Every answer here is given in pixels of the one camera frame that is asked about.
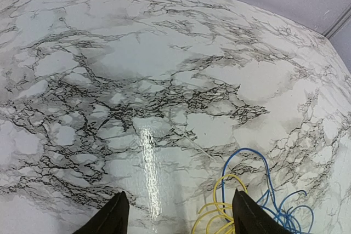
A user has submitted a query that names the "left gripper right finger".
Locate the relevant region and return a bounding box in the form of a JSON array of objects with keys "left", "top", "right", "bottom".
[{"left": 232, "top": 189, "right": 287, "bottom": 234}]

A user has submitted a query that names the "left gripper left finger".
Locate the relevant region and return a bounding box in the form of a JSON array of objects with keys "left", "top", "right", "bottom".
[{"left": 79, "top": 191, "right": 129, "bottom": 234}]

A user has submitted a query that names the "yellow cable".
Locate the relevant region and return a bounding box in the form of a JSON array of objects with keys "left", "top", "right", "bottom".
[{"left": 191, "top": 173, "right": 249, "bottom": 234}]

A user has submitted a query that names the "right aluminium frame post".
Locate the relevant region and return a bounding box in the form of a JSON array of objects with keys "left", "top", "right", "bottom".
[{"left": 322, "top": 4, "right": 351, "bottom": 39}]

